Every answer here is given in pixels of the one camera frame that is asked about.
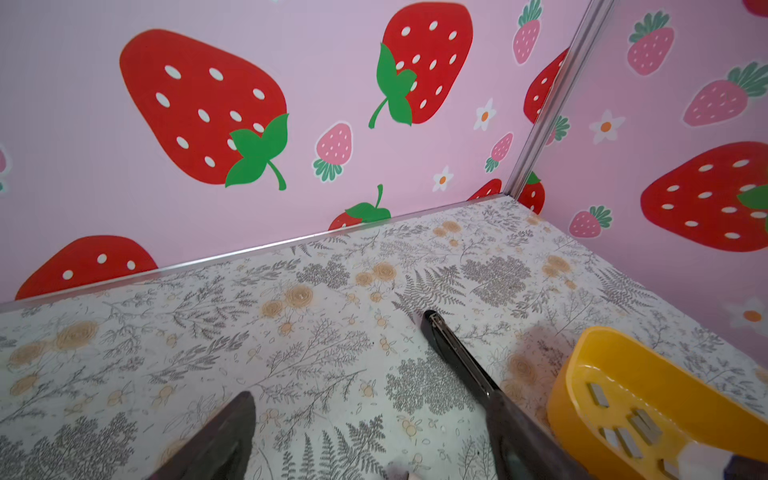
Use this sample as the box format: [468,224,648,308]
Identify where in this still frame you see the yellow plastic tray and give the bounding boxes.
[547,327,767,479]

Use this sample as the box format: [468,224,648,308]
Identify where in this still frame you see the staple strip in tray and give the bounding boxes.
[587,382,610,408]

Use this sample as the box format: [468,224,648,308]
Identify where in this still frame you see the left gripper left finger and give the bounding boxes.
[149,391,256,480]

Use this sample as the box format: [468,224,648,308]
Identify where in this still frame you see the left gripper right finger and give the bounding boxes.
[485,392,592,479]

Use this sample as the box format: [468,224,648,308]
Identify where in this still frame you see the long black stapler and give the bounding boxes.
[420,310,499,407]

